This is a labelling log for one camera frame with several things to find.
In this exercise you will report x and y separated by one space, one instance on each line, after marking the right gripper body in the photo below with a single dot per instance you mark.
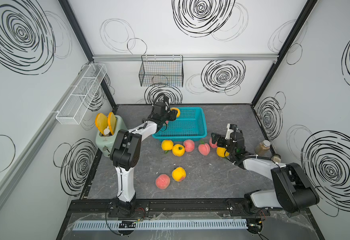
231 151

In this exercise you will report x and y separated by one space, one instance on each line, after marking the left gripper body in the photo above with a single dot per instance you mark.
164 118

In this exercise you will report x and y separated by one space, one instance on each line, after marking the yellow peach red spot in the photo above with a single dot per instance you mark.
177 111

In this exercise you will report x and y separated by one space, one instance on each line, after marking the pink peach with leaf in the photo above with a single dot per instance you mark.
204 148

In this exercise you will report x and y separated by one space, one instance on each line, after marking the teal plastic basket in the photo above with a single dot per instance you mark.
190 125

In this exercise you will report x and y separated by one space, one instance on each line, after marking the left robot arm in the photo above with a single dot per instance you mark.
126 151

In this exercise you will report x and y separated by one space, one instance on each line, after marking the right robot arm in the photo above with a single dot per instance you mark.
292 190

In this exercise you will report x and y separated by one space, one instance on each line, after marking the yellow peach near basket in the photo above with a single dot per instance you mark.
167 145

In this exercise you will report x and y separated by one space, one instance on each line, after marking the pink peach right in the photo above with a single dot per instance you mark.
211 144

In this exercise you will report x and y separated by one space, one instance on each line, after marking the yellow peach right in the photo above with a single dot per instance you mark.
222 152

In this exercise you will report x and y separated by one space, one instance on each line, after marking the pink peach centre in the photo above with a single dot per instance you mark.
189 145

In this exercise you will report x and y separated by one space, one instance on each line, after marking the small brown glass bottle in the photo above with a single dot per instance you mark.
262 148

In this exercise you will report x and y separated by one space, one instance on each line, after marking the yellow peach with leaf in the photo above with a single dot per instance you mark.
178 150

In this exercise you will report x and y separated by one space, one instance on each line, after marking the yellow toast slice right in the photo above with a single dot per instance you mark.
112 122

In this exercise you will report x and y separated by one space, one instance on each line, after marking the yellow toast slice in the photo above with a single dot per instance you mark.
101 123
112 122

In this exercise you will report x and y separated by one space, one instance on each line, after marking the yellow peach front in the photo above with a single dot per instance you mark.
179 174

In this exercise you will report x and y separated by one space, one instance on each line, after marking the yellow toast slice left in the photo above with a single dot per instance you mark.
101 123

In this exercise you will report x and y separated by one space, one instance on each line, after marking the mint green toaster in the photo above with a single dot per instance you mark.
105 143

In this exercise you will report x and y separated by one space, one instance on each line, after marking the pink peach front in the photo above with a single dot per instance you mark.
163 181

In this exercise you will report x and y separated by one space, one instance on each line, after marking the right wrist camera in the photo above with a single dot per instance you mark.
230 129

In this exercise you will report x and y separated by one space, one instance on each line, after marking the black wire wall basket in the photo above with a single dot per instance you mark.
161 69

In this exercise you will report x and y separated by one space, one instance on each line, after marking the white slotted cable duct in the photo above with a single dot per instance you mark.
116 225

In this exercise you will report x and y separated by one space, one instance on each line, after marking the white wire wall shelf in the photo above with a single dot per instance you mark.
75 107

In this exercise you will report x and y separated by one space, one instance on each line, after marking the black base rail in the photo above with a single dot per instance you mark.
148 208

